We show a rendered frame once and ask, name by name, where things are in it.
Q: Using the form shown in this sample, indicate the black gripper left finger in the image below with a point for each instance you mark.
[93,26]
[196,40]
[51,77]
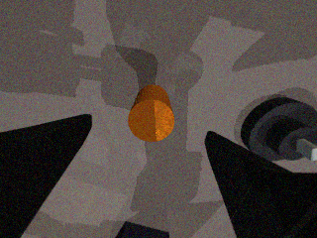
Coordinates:
[32,160]

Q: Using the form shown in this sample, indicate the orange knob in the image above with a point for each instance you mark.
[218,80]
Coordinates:
[151,118]

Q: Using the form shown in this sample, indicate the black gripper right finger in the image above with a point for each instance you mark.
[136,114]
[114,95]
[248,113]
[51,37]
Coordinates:
[263,199]

